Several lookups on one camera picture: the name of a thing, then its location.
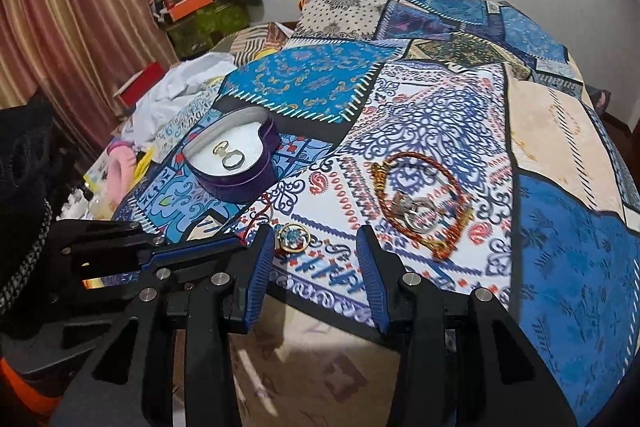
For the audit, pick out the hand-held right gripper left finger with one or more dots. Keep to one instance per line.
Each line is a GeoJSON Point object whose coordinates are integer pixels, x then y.
{"type": "Point", "coordinates": [261, 274]}

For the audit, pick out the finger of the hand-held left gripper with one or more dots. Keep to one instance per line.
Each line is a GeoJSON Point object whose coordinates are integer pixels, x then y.
{"type": "Point", "coordinates": [107, 239]}
{"type": "Point", "coordinates": [192, 254]}

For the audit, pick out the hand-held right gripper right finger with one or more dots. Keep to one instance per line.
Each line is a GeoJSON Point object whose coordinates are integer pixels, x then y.
{"type": "Point", "coordinates": [371, 279]}

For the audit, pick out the gold pendant with blue stone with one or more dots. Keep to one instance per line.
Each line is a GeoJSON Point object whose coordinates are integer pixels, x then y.
{"type": "Point", "coordinates": [291, 238]}

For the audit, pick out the purple heart-shaped jewelry box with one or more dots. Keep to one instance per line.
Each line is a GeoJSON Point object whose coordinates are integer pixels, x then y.
{"type": "Point", "coordinates": [245, 184]}

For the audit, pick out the pink slipper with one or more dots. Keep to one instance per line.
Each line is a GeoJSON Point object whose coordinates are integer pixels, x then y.
{"type": "Point", "coordinates": [122, 167]}

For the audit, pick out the yellow cloth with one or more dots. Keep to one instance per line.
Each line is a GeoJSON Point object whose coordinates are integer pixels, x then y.
{"type": "Point", "coordinates": [145, 162]}

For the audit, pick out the black bag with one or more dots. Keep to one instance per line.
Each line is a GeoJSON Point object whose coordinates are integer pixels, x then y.
{"type": "Point", "coordinates": [25, 157]}

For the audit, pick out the red box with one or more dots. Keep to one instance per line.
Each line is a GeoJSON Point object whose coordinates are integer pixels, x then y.
{"type": "Point", "coordinates": [142, 87]}

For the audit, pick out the white cloth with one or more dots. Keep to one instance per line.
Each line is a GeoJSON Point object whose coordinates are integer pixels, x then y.
{"type": "Point", "coordinates": [170, 87]}

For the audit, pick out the blue patchwork blanket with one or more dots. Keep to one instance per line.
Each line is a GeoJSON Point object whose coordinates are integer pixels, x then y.
{"type": "Point", "coordinates": [550, 232]}

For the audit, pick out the striped cloth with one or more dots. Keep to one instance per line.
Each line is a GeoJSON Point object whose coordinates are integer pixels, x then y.
{"type": "Point", "coordinates": [255, 39]}

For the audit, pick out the striped brown curtain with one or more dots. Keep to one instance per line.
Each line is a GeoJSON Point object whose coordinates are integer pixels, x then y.
{"type": "Point", "coordinates": [75, 17]}

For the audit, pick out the green cloth-covered cabinet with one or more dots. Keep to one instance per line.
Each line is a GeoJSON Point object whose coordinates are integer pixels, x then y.
{"type": "Point", "coordinates": [210, 29]}

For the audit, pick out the orange box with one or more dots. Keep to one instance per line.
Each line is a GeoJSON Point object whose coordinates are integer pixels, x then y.
{"type": "Point", "coordinates": [190, 4]}

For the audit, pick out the dark slipper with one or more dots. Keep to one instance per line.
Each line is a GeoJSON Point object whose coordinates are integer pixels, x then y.
{"type": "Point", "coordinates": [599, 98]}

